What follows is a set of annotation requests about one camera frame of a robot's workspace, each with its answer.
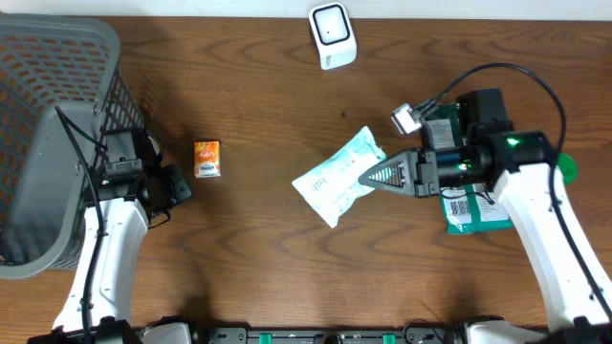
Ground green white 3M package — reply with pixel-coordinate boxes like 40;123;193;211
421;104;513;235

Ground orange Kleenex tissue pack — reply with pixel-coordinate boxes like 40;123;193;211
194;140;221;178

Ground teal wet wipes packet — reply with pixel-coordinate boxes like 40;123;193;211
292;126;386;228

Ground green lid white jar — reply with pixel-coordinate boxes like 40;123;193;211
557;153;579;185

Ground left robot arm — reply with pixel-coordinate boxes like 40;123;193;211
28;164;199;344

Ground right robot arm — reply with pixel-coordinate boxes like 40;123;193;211
359;132;611;343

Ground white barcode scanner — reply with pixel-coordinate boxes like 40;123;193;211
308;2;358;71

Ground grey plastic shopping basket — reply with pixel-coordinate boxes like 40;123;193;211
1;13;143;280

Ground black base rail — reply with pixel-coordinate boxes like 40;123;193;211
136;326;463;344

